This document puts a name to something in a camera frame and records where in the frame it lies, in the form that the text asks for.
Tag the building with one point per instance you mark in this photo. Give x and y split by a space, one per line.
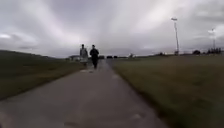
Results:
74 57

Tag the grass slope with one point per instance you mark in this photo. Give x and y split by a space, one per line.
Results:
23 73

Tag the tall floodlight mast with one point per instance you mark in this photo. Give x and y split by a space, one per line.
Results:
176 36
213 38

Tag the row of trees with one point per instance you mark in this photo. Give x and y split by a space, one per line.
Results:
213 51

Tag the person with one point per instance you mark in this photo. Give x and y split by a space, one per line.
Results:
83 54
94 55

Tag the grey asphalt path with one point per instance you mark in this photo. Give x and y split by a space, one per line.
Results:
90 100

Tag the grass field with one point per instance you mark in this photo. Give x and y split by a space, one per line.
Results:
180 86

